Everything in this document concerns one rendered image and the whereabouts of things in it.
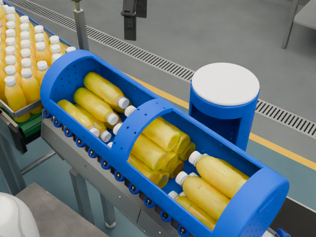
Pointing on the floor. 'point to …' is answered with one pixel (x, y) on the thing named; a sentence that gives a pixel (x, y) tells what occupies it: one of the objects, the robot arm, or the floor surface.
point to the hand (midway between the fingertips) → (136, 23)
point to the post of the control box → (11, 182)
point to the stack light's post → (81, 29)
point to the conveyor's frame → (13, 138)
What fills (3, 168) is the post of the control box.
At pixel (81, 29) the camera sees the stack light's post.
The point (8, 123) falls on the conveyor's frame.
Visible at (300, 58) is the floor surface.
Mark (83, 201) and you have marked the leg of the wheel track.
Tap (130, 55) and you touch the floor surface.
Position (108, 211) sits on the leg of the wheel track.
